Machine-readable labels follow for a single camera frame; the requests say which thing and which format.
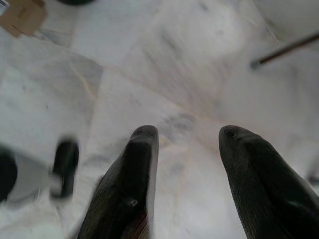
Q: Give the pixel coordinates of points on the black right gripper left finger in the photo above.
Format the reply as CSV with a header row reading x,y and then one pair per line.
x,y
127,189

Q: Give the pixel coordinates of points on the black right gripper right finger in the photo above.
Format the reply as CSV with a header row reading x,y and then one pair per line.
x,y
264,189

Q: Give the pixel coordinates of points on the dark green round bin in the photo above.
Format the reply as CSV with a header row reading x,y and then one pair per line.
x,y
74,2

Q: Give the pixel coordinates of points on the black robot foot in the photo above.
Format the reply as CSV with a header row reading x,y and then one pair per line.
x,y
65,169

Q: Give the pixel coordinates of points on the dark thin rod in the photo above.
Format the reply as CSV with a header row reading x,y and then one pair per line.
x,y
286,51

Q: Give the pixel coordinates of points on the brown cardboard box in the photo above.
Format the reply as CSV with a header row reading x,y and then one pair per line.
x,y
21,16

